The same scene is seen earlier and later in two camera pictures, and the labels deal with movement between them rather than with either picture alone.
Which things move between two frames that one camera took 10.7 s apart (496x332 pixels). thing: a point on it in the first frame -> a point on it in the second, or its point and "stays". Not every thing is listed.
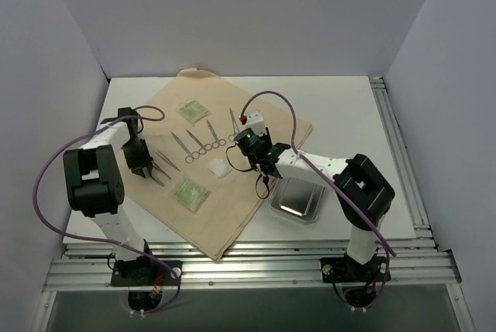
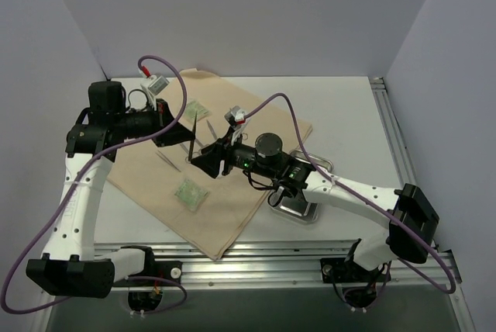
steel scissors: x=192 y=156 stays
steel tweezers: x=171 y=164 stays
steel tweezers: x=153 y=175 -> x=193 y=139
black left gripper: x=140 y=165 -> x=161 y=123
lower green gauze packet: x=192 y=194 stays
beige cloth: x=196 y=193 stays
